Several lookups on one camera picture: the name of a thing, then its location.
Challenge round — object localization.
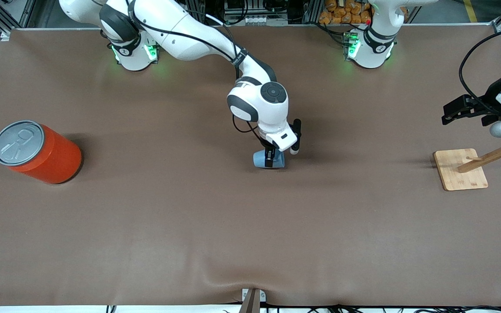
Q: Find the light blue cup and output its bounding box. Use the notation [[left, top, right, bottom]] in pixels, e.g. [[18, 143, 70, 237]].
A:
[[253, 149, 286, 170]]

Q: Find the wooden cup rack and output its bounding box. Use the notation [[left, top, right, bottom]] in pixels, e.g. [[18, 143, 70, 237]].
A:
[[433, 138, 501, 191]]

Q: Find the brown table mat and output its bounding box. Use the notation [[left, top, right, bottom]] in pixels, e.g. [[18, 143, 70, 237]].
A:
[[0, 24, 501, 307]]

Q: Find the white connector block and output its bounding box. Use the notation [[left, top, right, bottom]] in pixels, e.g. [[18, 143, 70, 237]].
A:
[[241, 15, 280, 25]]

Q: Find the pile of orange bags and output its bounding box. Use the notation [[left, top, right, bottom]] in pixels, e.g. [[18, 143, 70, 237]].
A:
[[318, 0, 408, 25]]

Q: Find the orange can grey lid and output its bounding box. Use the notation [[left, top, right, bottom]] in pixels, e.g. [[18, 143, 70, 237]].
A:
[[0, 120, 83, 185]]

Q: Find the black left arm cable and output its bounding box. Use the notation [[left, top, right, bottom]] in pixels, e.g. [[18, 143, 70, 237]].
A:
[[458, 25, 501, 107]]

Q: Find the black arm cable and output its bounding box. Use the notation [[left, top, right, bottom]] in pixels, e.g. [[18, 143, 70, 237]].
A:
[[458, 25, 501, 107], [127, 0, 273, 150]]

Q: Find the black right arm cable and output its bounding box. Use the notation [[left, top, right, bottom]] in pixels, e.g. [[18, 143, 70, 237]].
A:
[[127, 0, 273, 150]]

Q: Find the metal table bracket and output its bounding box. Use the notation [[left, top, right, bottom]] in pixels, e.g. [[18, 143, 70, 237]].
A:
[[241, 288, 267, 303]]

